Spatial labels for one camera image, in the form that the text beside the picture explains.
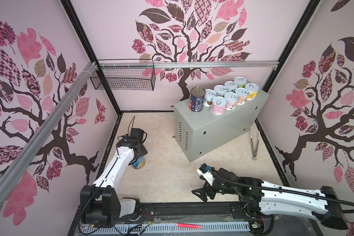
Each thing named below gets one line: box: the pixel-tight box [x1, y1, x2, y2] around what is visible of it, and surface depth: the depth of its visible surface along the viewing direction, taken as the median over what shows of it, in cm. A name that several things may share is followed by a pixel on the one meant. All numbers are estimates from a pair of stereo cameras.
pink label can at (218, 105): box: [210, 95, 228, 116], surface depth 71 cm
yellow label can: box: [244, 82, 260, 101], surface depth 78 cm
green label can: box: [233, 76, 248, 89], surface depth 82 cm
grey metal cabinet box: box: [173, 89, 270, 163], surface depth 74 cm
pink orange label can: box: [223, 91, 239, 111], surface depth 73 cm
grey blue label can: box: [203, 88, 217, 107], surface depth 75 cm
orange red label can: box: [234, 87, 249, 106], surface depth 76 cm
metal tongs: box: [250, 128, 261, 161], surface depth 96 cm
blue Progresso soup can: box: [131, 156, 146, 170], surface depth 82 cm
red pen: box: [176, 223, 204, 229], surface depth 71 cm
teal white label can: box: [224, 80, 238, 92], surface depth 80 cm
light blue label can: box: [213, 84, 228, 97], surface depth 77 cm
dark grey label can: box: [189, 86, 207, 113], surface depth 69 cm
